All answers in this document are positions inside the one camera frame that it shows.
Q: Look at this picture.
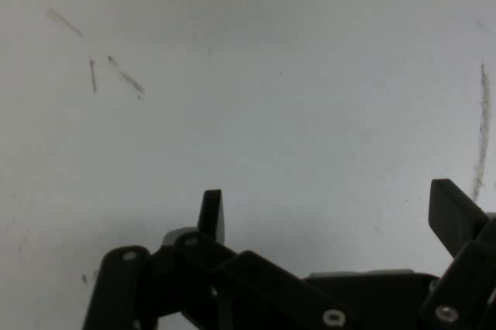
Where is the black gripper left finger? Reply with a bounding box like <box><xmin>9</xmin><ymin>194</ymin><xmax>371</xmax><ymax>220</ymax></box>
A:
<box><xmin>81</xmin><ymin>189</ymin><xmax>357</xmax><ymax>330</ymax></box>

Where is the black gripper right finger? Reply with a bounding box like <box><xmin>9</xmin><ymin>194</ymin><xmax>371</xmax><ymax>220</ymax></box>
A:
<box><xmin>420</xmin><ymin>178</ymin><xmax>496</xmax><ymax>330</ymax></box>

